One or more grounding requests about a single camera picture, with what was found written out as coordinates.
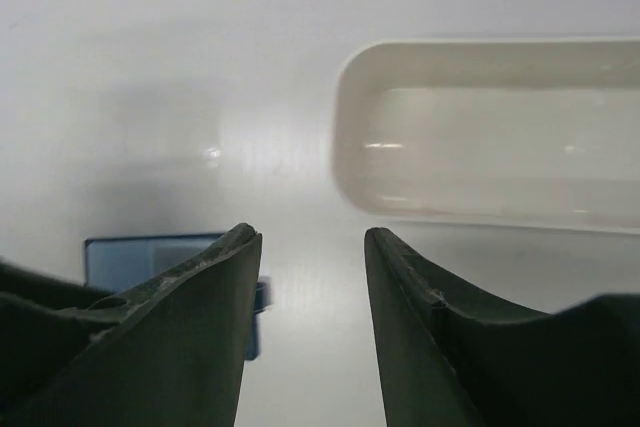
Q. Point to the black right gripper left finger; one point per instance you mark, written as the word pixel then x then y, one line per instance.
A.
pixel 124 398

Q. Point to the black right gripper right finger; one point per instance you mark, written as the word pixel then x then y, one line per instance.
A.
pixel 452 354

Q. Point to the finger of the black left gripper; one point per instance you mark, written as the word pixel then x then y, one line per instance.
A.
pixel 45 326

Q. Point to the white plastic card tray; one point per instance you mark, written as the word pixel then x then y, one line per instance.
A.
pixel 518 132

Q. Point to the blue leather card holder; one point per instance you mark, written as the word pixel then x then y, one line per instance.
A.
pixel 135 262

